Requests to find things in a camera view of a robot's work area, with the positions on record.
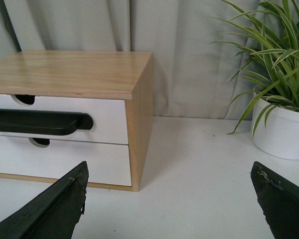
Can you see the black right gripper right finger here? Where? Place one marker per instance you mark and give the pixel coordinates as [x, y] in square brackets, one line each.
[279, 200]

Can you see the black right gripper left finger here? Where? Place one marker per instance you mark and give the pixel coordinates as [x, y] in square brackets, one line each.
[54, 213]

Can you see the wooden drawer cabinet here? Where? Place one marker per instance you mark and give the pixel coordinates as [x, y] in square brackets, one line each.
[126, 76]

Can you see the white plant pot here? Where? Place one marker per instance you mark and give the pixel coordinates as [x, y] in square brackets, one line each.
[278, 134]

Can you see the green spider plant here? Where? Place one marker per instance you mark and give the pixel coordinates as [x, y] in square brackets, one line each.
[274, 63]

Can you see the grey curtain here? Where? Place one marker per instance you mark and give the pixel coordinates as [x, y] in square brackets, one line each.
[196, 61]

